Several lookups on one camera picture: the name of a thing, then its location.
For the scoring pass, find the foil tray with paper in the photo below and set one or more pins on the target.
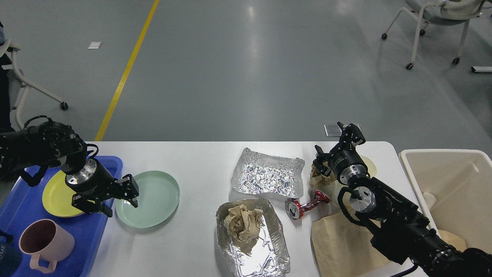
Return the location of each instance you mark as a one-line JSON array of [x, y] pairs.
[[269, 257]]

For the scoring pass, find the white cup in bin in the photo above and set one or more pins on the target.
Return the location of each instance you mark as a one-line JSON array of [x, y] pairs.
[[430, 199]]

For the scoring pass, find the brown paper bag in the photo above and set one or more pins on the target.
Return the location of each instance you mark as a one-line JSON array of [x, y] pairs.
[[343, 249]]

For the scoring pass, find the pink mug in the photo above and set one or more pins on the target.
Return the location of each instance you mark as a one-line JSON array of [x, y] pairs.
[[47, 243]]

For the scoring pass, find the white bar on floor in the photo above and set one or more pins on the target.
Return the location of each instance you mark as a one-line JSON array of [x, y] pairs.
[[481, 69]]

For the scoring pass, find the mint green plate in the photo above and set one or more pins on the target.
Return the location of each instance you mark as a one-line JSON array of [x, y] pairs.
[[158, 199]]

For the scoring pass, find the crumpled brown paper ball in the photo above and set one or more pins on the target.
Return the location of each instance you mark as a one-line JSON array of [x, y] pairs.
[[317, 180]]

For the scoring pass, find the crushed red soda can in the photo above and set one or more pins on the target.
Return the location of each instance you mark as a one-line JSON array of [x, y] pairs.
[[296, 211]]

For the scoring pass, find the crumpled brown paper in tray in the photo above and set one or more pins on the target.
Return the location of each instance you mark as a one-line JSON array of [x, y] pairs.
[[243, 225]]

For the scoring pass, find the beige plastic bin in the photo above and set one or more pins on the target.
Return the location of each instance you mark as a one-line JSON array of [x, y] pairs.
[[461, 180]]

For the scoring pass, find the yellow plate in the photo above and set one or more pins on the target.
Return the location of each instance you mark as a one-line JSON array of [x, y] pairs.
[[57, 197]]

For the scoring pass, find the empty foil tray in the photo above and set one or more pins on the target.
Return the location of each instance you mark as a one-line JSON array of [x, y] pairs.
[[268, 176]]

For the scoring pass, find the left white chair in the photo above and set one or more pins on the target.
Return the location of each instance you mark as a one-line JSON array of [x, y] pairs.
[[22, 85]]

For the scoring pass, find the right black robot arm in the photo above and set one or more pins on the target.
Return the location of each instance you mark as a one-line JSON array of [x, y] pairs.
[[399, 230]]

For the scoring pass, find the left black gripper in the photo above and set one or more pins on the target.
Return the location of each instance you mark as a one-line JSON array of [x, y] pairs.
[[95, 182]]

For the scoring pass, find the metal floor plate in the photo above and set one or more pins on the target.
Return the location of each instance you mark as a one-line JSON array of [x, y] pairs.
[[333, 130]]

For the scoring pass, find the seated person in black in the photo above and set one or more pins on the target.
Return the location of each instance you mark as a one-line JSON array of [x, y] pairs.
[[5, 123]]

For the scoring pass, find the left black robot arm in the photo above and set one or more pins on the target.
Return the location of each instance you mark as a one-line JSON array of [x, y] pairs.
[[32, 150]]

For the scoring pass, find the white paper cup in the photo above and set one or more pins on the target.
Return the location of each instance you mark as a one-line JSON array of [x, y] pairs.
[[371, 165]]

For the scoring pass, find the grey office chair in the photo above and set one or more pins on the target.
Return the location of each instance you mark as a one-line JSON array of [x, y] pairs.
[[439, 13]]

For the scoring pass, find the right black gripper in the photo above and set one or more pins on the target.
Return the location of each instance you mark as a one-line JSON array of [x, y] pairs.
[[346, 163]]

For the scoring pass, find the white floor tile marker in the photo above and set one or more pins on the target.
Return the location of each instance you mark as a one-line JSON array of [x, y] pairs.
[[94, 45]]

